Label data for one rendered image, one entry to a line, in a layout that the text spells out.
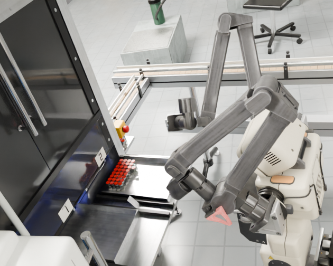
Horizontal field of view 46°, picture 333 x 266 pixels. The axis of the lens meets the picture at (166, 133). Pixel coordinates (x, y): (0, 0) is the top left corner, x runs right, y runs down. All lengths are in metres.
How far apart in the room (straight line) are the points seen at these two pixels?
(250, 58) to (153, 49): 2.82
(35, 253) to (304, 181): 0.81
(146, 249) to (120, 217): 0.23
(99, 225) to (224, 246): 1.10
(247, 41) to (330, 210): 1.60
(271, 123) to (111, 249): 0.93
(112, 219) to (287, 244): 0.76
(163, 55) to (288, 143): 3.14
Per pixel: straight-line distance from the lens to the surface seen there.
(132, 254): 1.66
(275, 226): 1.27
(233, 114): 1.08
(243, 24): 1.53
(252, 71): 1.53
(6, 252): 0.90
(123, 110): 2.39
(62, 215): 1.74
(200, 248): 2.70
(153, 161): 2.01
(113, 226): 1.78
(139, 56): 4.35
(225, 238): 2.72
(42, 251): 0.89
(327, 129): 2.68
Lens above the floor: 2.16
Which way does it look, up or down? 36 degrees down
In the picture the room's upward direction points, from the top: 16 degrees counter-clockwise
